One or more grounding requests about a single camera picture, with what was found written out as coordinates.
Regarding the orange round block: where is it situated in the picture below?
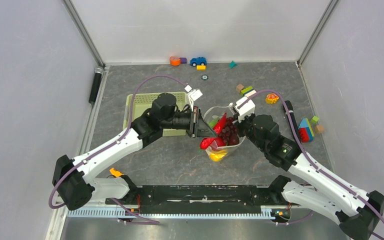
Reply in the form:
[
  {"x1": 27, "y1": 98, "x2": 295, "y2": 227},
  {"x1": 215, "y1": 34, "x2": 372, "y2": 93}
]
[{"x1": 169, "y1": 56, "x2": 182, "y2": 67}]

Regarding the black microphone on left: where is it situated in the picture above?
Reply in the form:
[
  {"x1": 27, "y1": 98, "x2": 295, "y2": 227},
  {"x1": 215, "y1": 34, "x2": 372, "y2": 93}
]
[{"x1": 88, "y1": 66, "x2": 104, "y2": 105}]

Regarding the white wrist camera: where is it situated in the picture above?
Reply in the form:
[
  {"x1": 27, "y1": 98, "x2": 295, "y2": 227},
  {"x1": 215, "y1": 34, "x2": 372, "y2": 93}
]
[
  {"x1": 233, "y1": 96, "x2": 256, "y2": 123},
  {"x1": 184, "y1": 85, "x2": 203, "y2": 109}
]

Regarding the red chili pepper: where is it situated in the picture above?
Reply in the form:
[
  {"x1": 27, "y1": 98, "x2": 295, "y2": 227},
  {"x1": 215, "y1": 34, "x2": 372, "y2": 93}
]
[{"x1": 199, "y1": 112, "x2": 227, "y2": 150}]

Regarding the yellow orange toy figure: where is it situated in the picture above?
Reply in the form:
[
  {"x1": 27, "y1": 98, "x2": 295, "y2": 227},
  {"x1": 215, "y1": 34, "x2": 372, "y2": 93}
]
[{"x1": 265, "y1": 93, "x2": 280, "y2": 105}]

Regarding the small green cube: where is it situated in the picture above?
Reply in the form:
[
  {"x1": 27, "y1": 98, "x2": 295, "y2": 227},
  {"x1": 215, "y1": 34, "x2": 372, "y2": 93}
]
[{"x1": 310, "y1": 115, "x2": 319, "y2": 125}]

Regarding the small tan cube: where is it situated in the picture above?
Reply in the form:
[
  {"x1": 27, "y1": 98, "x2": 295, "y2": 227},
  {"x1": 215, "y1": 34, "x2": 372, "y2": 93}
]
[{"x1": 315, "y1": 124, "x2": 325, "y2": 134}]

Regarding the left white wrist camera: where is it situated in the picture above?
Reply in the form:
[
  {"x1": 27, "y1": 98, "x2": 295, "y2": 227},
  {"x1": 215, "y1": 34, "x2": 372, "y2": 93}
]
[{"x1": 184, "y1": 85, "x2": 203, "y2": 109}]

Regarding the blue toy car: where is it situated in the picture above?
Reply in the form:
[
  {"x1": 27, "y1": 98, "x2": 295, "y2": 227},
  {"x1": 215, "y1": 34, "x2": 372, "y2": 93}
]
[{"x1": 189, "y1": 56, "x2": 207, "y2": 67}]

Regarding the clear dotted zip bag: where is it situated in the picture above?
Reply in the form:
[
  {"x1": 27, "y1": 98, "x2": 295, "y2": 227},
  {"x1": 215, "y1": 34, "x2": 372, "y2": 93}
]
[{"x1": 200, "y1": 105, "x2": 245, "y2": 162}]

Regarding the black microphone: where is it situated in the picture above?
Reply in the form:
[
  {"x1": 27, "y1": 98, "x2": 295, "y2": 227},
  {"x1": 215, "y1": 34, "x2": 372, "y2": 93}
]
[
  {"x1": 88, "y1": 66, "x2": 104, "y2": 105},
  {"x1": 282, "y1": 100, "x2": 302, "y2": 144}
]

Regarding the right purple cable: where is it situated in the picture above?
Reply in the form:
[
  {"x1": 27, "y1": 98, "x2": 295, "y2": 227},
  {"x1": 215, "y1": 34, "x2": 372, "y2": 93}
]
[{"x1": 238, "y1": 89, "x2": 384, "y2": 240}]

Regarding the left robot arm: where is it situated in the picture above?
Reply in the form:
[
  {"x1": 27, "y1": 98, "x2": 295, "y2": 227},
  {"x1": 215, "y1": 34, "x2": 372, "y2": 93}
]
[{"x1": 51, "y1": 92, "x2": 217, "y2": 211}]

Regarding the purple grape bunch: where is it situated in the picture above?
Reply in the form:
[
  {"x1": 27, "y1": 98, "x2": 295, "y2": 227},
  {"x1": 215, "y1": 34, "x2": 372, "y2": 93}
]
[{"x1": 218, "y1": 117, "x2": 240, "y2": 146}]

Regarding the black base bar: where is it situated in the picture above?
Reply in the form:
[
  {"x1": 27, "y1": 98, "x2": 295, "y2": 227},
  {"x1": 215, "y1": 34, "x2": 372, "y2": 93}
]
[{"x1": 119, "y1": 185, "x2": 289, "y2": 215}]

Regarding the green cucumber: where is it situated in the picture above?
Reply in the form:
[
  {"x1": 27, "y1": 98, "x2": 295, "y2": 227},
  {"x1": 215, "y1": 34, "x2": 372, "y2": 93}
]
[{"x1": 208, "y1": 118, "x2": 220, "y2": 128}]

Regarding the purple cable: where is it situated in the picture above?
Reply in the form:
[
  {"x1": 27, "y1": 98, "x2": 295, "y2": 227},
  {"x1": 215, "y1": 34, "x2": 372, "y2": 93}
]
[
  {"x1": 238, "y1": 89, "x2": 384, "y2": 240},
  {"x1": 48, "y1": 74, "x2": 193, "y2": 210}
]

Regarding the multicolour brick stack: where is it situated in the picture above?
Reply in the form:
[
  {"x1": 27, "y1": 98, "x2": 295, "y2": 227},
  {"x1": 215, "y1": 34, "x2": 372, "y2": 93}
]
[{"x1": 298, "y1": 118, "x2": 315, "y2": 143}]

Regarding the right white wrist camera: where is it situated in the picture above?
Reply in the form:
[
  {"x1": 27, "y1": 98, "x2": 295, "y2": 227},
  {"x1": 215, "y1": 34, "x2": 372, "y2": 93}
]
[{"x1": 233, "y1": 96, "x2": 256, "y2": 123}]

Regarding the black microphone on right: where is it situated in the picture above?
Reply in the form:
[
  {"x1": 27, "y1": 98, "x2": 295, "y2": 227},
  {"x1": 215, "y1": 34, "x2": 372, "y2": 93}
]
[{"x1": 282, "y1": 100, "x2": 302, "y2": 144}]

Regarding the yellow rectangular block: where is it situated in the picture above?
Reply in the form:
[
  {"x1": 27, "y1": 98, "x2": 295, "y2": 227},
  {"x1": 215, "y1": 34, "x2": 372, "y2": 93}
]
[{"x1": 196, "y1": 65, "x2": 207, "y2": 71}]

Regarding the brown wooden cube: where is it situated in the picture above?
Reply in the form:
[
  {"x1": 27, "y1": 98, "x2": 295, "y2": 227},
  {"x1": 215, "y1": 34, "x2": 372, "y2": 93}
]
[{"x1": 235, "y1": 84, "x2": 245, "y2": 94}]

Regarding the pale green plastic basket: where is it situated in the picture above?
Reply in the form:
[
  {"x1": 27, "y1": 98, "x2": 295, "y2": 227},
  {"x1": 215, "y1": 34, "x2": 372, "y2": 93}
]
[{"x1": 122, "y1": 91, "x2": 189, "y2": 137}]

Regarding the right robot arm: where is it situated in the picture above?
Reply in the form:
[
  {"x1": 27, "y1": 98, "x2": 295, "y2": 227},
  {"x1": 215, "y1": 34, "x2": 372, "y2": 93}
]
[{"x1": 234, "y1": 113, "x2": 384, "y2": 240}]

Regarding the teal triangular block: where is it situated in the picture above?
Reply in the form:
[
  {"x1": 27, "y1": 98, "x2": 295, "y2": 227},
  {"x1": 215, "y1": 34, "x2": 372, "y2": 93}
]
[{"x1": 229, "y1": 60, "x2": 238, "y2": 69}]

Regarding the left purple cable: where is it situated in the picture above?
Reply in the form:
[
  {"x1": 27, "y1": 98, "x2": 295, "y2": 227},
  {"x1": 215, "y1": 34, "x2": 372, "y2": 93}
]
[{"x1": 48, "y1": 74, "x2": 193, "y2": 210}]

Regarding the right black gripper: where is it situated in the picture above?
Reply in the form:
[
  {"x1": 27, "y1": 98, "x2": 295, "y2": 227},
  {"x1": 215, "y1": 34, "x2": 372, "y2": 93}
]
[{"x1": 231, "y1": 110, "x2": 267, "y2": 153}]

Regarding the purple block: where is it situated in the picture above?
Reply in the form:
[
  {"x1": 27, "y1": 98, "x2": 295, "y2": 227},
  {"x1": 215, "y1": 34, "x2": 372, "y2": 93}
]
[{"x1": 179, "y1": 57, "x2": 188, "y2": 64}]

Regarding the red tomato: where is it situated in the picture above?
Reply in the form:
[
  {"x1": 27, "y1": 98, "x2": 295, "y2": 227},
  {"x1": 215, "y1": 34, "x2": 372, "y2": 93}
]
[{"x1": 209, "y1": 137, "x2": 226, "y2": 152}]

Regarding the green blue white brick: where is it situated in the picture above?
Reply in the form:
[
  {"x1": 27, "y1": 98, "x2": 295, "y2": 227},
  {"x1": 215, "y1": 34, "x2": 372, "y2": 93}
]
[{"x1": 239, "y1": 86, "x2": 257, "y2": 97}]

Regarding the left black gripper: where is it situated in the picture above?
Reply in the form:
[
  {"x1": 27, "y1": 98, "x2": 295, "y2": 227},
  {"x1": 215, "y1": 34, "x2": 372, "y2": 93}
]
[{"x1": 161, "y1": 106, "x2": 217, "y2": 139}]

